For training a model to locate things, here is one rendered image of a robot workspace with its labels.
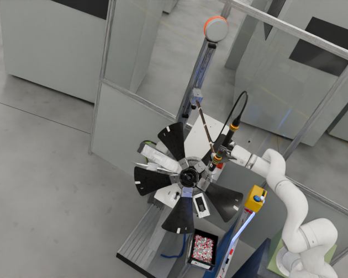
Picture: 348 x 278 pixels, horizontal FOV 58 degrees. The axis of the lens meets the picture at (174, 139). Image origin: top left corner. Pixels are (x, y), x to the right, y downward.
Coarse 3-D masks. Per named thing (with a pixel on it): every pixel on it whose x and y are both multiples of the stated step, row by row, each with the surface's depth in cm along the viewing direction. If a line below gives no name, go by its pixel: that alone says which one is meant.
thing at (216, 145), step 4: (220, 136) 202; (224, 136) 201; (220, 140) 201; (232, 140) 197; (216, 144) 201; (220, 144) 199; (216, 148) 199; (228, 148) 194; (208, 152) 201; (216, 152) 197; (204, 156) 201; (208, 156) 198; (224, 156) 192; (204, 160) 198; (208, 160) 196; (220, 160) 192; (224, 160) 191; (228, 160) 190
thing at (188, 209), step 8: (184, 200) 196; (176, 208) 193; (184, 208) 196; (192, 208) 200; (168, 216) 192; (176, 216) 194; (184, 216) 196; (192, 216) 200; (168, 224) 192; (176, 224) 194; (184, 224) 197; (192, 224) 200; (176, 232) 195; (184, 232) 197; (192, 232) 199
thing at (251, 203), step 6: (258, 186) 225; (252, 192) 219; (258, 192) 221; (252, 198) 215; (264, 198) 218; (246, 204) 218; (252, 204) 215; (258, 204) 213; (252, 210) 218; (258, 210) 216
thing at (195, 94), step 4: (196, 88) 226; (192, 92) 223; (196, 92) 224; (200, 92) 225; (192, 96) 222; (196, 96) 220; (200, 96) 221; (192, 100) 222; (200, 100) 223; (196, 104) 225
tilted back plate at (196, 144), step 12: (216, 120) 219; (192, 132) 221; (204, 132) 220; (216, 132) 219; (192, 144) 221; (204, 144) 219; (192, 156) 220; (156, 192) 222; (168, 192) 221; (180, 192) 220; (168, 204) 220
